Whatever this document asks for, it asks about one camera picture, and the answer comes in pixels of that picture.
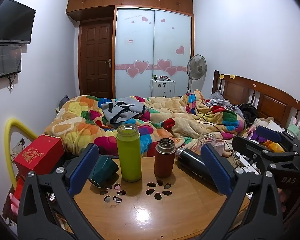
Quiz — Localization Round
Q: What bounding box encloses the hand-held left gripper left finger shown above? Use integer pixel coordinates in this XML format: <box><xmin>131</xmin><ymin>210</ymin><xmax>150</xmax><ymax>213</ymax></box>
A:
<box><xmin>17</xmin><ymin>143</ymin><xmax>101</xmax><ymax>240</ymax></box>

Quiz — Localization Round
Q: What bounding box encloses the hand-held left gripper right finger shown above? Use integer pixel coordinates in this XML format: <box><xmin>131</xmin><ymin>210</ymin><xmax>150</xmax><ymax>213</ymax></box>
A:
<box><xmin>200</xmin><ymin>143</ymin><xmax>284</xmax><ymax>240</ymax></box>

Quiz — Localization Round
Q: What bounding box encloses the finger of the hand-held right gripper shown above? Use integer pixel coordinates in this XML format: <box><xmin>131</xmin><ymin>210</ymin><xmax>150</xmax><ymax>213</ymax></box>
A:
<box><xmin>255</xmin><ymin>126</ymin><xmax>300</xmax><ymax>153</ymax></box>
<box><xmin>231</xmin><ymin>136</ymin><xmax>300</xmax><ymax>172</ymax></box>

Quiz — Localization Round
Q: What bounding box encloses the dark green mug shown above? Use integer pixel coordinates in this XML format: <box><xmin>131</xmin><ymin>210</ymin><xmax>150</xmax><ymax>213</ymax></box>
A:
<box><xmin>87</xmin><ymin>155</ymin><xmax>119</xmax><ymax>188</ymax></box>

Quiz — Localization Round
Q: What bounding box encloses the lime green thermos cup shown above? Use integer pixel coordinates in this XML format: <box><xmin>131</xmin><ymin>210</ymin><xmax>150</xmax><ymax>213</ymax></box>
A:
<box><xmin>116</xmin><ymin>124</ymin><xmax>142</xmax><ymax>182</ymax></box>

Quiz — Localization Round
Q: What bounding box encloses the red thermos cup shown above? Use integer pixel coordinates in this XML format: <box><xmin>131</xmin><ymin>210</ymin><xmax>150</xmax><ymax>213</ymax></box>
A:
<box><xmin>154</xmin><ymin>138</ymin><xmax>176</xmax><ymax>178</ymax></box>

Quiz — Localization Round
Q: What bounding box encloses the beige plush toy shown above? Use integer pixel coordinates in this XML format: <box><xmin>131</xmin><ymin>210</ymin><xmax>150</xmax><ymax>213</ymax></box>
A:
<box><xmin>252</xmin><ymin>117</ymin><xmax>275</xmax><ymax>128</ymax></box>

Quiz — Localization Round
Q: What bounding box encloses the white power strip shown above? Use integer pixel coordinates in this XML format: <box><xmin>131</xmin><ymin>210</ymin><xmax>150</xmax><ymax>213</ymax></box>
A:
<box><xmin>234</xmin><ymin>155</ymin><xmax>261</xmax><ymax>175</ymax></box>

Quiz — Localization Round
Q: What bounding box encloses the black thermos bottle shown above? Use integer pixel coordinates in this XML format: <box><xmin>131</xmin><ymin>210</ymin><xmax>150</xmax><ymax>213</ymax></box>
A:
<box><xmin>175</xmin><ymin>147</ymin><xmax>219</xmax><ymax>188</ymax></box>

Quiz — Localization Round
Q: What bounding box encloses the green plush bunny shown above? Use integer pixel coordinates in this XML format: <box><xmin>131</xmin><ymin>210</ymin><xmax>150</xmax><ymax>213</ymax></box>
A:
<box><xmin>287</xmin><ymin>117</ymin><xmax>300</xmax><ymax>140</ymax></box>

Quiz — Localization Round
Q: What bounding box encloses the black cloth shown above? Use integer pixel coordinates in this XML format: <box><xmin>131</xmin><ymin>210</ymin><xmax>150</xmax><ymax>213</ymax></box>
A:
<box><xmin>239</xmin><ymin>102</ymin><xmax>259</xmax><ymax>125</ymax></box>

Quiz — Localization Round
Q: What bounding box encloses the clear plastic jar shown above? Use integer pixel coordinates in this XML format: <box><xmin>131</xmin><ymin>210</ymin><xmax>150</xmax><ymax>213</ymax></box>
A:
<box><xmin>196</xmin><ymin>131</ymin><xmax>217</xmax><ymax>155</ymax></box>

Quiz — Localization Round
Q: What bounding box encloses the wooden bed headboard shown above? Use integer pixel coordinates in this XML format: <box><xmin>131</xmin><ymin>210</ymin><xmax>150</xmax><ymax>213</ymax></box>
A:
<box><xmin>211</xmin><ymin>70</ymin><xmax>300</xmax><ymax>135</ymax></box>

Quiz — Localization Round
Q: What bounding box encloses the red gift box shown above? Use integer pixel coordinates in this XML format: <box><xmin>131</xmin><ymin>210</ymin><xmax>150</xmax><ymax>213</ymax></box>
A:
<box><xmin>14</xmin><ymin>134</ymin><xmax>65</xmax><ymax>176</ymax></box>

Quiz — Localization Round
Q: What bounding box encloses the striped grey pillow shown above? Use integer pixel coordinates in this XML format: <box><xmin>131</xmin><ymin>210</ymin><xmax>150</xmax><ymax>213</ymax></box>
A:
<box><xmin>205</xmin><ymin>90</ymin><xmax>240</xmax><ymax>110</ymax></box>

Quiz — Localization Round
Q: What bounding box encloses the grey and black garment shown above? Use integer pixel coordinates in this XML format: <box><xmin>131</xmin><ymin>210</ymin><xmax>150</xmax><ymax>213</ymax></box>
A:
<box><xmin>101</xmin><ymin>96</ymin><xmax>150</xmax><ymax>125</ymax></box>

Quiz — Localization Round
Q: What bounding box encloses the yellow foam tube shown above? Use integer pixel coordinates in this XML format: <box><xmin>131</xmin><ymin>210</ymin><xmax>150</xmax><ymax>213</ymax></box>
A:
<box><xmin>4</xmin><ymin>118</ymin><xmax>38</xmax><ymax>189</ymax></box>

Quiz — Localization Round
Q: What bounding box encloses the colourful patchwork blanket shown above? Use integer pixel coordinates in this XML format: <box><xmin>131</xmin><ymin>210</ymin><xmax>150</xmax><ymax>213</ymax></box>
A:
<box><xmin>44</xmin><ymin>89</ymin><xmax>246</xmax><ymax>157</ymax></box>

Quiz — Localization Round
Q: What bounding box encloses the white suitcase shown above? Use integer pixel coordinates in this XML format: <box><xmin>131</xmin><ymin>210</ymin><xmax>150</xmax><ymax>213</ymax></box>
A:
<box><xmin>150</xmin><ymin>75</ymin><xmax>176</xmax><ymax>98</ymax></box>

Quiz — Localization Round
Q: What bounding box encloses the standing electric fan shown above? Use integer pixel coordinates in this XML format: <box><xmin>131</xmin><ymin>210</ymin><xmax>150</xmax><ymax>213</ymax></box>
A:
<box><xmin>186</xmin><ymin>54</ymin><xmax>207</xmax><ymax>94</ymax></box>

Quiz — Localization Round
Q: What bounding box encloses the brown wooden door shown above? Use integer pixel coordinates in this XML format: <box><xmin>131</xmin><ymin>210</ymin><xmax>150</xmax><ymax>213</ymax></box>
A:
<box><xmin>79</xmin><ymin>20</ymin><xmax>114</xmax><ymax>98</ymax></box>

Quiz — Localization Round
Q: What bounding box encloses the sliding wardrobe with pink hearts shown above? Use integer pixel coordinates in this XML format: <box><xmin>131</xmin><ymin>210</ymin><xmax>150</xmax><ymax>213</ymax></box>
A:
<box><xmin>114</xmin><ymin>7</ymin><xmax>193</xmax><ymax>98</ymax></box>

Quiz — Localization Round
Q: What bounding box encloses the wooden overhead cabinet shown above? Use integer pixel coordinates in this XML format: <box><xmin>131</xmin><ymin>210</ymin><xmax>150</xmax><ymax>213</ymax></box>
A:
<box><xmin>66</xmin><ymin>0</ymin><xmax>193</xmax><ymax>22</ymax></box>

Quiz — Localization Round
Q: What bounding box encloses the black cable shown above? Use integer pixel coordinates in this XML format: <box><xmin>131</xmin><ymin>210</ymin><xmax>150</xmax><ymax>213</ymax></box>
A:
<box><xmin>196</xmin><ymin>104</ymin><xmax>234</xmax><ymax>165</ymax></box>

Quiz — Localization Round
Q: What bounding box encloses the small wall monitor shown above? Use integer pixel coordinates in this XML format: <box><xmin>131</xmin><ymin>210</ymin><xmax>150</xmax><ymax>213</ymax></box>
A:
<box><xmin>0</xmin><ymin>44</ymin><xmax>22</xmax><ymax>80</ymax></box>

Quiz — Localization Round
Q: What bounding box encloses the black wall television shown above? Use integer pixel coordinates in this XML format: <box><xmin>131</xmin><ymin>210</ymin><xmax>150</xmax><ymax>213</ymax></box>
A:
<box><xmin>0</xmin><ymin>0</ymin><xmax>37</xmax><ymax>45</ymax></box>

